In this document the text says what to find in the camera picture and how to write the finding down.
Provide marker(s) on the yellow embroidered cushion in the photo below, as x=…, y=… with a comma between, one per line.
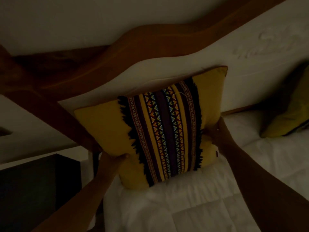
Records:
x=289, y=118
x=159, y=132

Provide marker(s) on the person's left forearm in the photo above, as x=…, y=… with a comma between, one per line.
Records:
x=74, y=207

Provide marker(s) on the black cube nightstand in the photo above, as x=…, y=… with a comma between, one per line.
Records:
x=36, y=190

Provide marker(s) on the person's right hand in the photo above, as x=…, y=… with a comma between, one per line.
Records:
x=220, y=137

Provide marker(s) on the person's right forearm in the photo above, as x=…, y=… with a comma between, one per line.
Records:
x=270, y=190

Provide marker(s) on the person's left hand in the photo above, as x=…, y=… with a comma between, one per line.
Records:
x=109, y=165

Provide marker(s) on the white quilted bed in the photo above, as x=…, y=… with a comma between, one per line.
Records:
x=205, y=202

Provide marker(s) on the wooden curved headboard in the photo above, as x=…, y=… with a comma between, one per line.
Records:
x=144, y=41

